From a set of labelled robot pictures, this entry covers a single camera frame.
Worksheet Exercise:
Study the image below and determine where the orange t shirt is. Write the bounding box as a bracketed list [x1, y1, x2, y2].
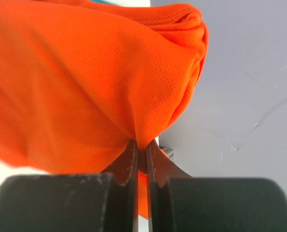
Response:
[0, 0, 210, 219]

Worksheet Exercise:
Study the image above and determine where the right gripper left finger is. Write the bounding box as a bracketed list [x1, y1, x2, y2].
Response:
[0, 140, 139, 232]

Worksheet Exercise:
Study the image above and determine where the teal folded t shirt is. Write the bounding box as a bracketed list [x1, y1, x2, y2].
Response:
[91, 0, 114, 5]

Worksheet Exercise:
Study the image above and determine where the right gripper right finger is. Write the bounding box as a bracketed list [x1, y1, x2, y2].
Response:
[146, 141, 287, 232]

